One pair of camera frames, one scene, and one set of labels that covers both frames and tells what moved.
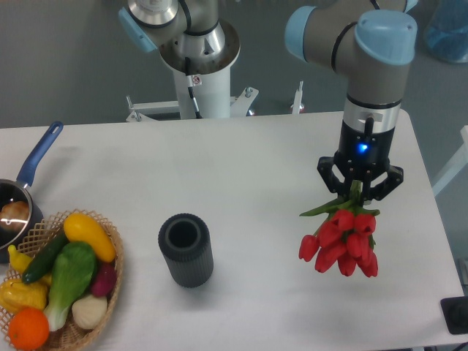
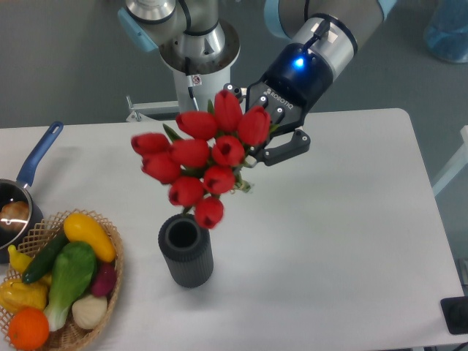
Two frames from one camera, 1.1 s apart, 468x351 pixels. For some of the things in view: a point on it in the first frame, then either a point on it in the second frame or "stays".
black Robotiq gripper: (363, 156) -> (297, 77)
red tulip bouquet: (344, 239) -> (208, 158)
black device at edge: (455, 311) stays
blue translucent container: (446, 30) stays
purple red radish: (104, 281) stays
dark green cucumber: (42, 259) stays
